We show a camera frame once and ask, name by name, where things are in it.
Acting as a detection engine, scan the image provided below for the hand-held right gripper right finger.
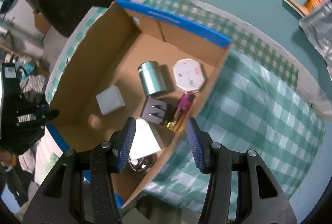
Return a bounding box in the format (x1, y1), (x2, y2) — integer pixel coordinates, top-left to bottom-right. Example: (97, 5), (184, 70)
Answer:
(186, 118), (297, 224)

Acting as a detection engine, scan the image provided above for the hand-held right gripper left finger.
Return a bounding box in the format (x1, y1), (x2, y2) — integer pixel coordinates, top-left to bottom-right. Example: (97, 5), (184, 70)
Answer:
(23, 117), (137, 224)

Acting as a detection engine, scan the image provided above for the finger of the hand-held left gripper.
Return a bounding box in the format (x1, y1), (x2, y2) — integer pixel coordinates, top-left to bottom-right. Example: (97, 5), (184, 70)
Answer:
(36, 107), (60, 124)

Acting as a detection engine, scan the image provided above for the white cube charger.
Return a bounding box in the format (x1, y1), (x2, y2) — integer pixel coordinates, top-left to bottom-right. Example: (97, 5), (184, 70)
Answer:
(96, 85), (125, 115)
(128, 119), (164, 159)

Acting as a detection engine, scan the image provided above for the round white disc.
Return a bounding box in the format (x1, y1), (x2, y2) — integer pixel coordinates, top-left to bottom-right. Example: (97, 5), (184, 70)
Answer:
(128, 154), (157, 173)

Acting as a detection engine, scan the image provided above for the purple and gold battery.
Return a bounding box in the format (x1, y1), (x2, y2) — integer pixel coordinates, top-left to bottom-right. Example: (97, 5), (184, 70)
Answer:
(166, 93), (195, 131)

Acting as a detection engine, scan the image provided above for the dark grey plug adapter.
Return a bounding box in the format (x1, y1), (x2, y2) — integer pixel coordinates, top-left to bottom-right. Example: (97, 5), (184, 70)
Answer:
(140, 96), (174, 126)

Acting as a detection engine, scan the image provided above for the small teal tin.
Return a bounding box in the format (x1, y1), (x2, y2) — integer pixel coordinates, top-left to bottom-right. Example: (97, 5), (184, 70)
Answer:
(138, 61), (168, 97)

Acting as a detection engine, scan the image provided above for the white octagonal box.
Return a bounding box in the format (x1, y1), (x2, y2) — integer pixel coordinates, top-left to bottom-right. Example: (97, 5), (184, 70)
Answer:
(172, 58), (206, 92)

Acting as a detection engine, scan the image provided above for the blue cardboard box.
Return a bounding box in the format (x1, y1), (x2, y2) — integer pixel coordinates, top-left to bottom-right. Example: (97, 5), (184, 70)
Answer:
(45, 0), (232, 209)

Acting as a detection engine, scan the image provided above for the pile of clothes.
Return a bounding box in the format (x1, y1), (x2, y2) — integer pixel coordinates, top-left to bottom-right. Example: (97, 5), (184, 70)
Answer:
(16, 66), (49, 103)

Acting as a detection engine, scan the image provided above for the brown cardboard box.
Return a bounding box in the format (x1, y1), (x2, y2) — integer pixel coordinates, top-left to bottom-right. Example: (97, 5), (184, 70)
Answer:
(33, 12), (52, 32)

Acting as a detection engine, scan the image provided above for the green checked tablecloth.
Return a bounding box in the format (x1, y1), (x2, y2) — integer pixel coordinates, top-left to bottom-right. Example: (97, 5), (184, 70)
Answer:
(45, 0), (326, 211)

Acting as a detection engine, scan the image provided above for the grey plastic sheet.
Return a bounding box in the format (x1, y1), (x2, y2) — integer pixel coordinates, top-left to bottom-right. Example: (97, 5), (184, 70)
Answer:
(298, 1), (332, 71)

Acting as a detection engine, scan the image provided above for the wooden wall ledge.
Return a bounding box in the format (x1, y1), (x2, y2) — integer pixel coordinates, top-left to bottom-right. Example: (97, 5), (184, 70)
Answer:
(281, 0), (308, 18)

